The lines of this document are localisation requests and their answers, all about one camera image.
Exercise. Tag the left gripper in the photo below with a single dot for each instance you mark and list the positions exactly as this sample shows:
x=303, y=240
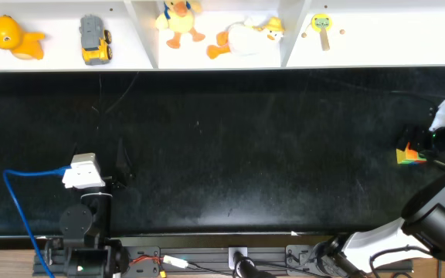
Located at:
x=115, y=182

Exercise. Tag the yellow rattle drum toy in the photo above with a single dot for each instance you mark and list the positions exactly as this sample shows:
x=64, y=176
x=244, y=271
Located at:
x=321, y=22

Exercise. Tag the many-coloured puzzle cube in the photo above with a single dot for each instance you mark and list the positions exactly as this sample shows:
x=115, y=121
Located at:
x=408, y=156

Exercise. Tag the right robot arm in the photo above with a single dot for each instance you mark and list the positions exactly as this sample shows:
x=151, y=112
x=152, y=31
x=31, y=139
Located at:
x=377, y=239

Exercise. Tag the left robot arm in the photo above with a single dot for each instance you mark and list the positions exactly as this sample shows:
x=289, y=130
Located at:
x=75, y=223

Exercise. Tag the grey and yellow toy truck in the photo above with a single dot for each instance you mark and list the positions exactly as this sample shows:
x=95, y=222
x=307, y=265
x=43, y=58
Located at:
x=93, y=42

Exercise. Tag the yellow rubber duck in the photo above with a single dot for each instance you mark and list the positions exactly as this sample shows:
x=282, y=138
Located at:
x=8, y=34

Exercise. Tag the yellow plush duck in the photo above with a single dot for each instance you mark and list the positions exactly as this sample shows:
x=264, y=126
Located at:
x=180, y=21

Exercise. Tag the white plush duck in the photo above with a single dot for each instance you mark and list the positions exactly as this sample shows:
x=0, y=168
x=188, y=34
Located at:
x=245, y=40

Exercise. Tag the white shelf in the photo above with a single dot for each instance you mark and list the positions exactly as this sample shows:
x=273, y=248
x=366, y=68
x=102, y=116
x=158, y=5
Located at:
x=400, y=42

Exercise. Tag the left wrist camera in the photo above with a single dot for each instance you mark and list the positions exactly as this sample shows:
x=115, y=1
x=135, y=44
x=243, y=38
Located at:
x=83, y=171

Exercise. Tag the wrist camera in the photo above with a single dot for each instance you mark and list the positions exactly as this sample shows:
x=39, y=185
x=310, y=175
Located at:
x=83, y=171
x=442, y=116

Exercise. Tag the mounting rail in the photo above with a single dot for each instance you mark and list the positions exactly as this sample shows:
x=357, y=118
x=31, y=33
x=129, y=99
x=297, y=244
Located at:
x=215, y=255

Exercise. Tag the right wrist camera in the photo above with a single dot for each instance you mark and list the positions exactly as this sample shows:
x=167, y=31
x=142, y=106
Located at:
x=442, y=116

